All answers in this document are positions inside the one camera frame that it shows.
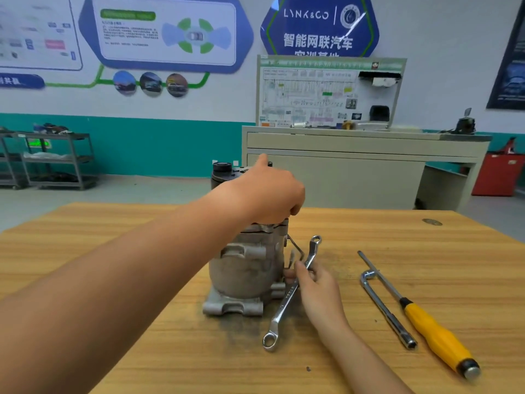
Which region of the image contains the person's right hand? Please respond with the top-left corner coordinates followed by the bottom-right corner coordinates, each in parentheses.
top-left (284, 257), bottom-right (351, 345)

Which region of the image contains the person's left hand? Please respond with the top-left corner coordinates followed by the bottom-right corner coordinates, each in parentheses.
top-left (209, 153), bottom-right (306, 228)

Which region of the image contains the silver combination wrench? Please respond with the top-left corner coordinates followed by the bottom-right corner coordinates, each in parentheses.
top-left (262, 235), bottom-right (323, 352)

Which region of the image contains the grey metal compressor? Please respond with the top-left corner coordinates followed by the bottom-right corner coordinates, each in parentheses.
top-left (202, 162), bottom-right (308, 317)

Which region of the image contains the person's right forearm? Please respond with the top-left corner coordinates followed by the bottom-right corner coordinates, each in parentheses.
top-left (324, 320), bottom-right (413, 394)

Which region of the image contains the person's left forearm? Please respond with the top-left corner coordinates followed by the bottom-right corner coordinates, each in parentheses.
top-left (0, 191), bottom-right (239, 394)

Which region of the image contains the silver L-shaped socket wrench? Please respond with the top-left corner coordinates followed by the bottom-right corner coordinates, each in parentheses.
top-left (360, 270), bottom-right (418, 350)

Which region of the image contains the beige workbench cabinet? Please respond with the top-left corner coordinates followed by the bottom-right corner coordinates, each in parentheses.
top-left (242, 125), bottom-right (492, 212)

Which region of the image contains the white wiring display board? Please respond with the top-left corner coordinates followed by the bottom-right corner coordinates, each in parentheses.
top-left (255, 55), bottom-right (408, 130)

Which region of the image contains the blue rounded infographic panel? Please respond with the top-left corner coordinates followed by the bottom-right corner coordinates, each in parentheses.
top-left (79, 0), bottom-right (255, 74)

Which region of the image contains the grey metal shelf cart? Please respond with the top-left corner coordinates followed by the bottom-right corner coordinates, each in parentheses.
top-left (0, 127), bottom-right (24, 189)
top-left (20, 125), bottom-right (98, 190)

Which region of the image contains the small black device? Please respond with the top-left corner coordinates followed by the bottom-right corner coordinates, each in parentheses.
top-left (453, 108), bottom-right (479, 135)

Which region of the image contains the red cabinet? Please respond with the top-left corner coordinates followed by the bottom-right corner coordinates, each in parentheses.
top-left (471, 152), bottom-right (525, 197)

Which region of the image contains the yellow handled screwdriver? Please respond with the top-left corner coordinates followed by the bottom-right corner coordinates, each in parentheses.
top-left (357, 250), bottom-right (482, 381)

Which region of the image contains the round photo wall decal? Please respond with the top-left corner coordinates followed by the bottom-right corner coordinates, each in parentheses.
top-left (113, 71), bottom-right (138, 96)
top-left (166, 73), bottom-right (190, 99)
top-left (139, 72), bottom-right (164, 97)

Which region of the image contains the blue hexagon wall sign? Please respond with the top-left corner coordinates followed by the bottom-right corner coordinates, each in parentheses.
top-left (260, 0), bottom-right (381, 58)

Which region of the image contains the white infographic wall panel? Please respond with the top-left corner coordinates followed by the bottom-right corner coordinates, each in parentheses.
top-left (0, 0), bottom-right (85, 72)

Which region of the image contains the dark wall poster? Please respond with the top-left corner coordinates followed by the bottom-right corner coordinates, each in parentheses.
top-left (486, 4), bottom-right (525, 112)

